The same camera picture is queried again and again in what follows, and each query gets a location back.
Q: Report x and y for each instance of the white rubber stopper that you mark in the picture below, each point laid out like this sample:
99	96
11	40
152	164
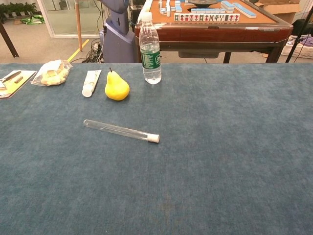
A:
154	138

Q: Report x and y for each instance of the clear glass test tube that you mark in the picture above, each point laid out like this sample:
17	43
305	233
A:
115	129

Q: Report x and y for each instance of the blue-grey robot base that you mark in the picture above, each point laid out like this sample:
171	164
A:
117	44

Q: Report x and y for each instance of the white toothpaste tube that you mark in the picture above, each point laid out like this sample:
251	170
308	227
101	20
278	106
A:
91	82

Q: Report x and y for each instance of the yellow pear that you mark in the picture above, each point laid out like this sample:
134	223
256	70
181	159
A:
117	88

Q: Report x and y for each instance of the clear water bottle green label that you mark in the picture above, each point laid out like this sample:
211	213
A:
150	56

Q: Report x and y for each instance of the blue felt table cloth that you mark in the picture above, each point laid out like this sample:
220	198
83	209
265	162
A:
171	183

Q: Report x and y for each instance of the brown mahjong table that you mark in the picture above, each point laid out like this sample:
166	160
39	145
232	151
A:
215	34

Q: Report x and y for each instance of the face-up mahjong tile row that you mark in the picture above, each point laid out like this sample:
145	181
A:
207	17

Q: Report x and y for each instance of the clear plastic snack bag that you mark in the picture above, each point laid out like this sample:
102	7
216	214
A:
52	73

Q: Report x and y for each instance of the wooden pole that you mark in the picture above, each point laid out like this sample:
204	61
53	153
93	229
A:
78	29

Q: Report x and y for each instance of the blue-backed mahjong tile row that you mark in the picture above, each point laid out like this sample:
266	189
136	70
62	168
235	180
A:
244	10
207	10

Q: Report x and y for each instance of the white framed glass partition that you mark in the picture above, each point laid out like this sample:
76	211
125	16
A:
61	19

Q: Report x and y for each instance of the razor on yellow blister card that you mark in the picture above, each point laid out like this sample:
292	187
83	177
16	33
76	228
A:
14	84

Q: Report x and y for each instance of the black tripod stand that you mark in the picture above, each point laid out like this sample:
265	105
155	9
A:
293	47

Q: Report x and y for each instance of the green bag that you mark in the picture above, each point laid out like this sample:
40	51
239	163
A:
33	20

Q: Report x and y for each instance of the white plastic basket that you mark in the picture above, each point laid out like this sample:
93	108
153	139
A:
300	51

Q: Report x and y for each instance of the black slanted table leg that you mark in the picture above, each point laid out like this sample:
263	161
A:
9	42

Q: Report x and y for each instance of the brown cardboard box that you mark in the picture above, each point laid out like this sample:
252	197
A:
281	8

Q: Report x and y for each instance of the row of potted plants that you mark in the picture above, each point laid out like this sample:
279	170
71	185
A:
17	8

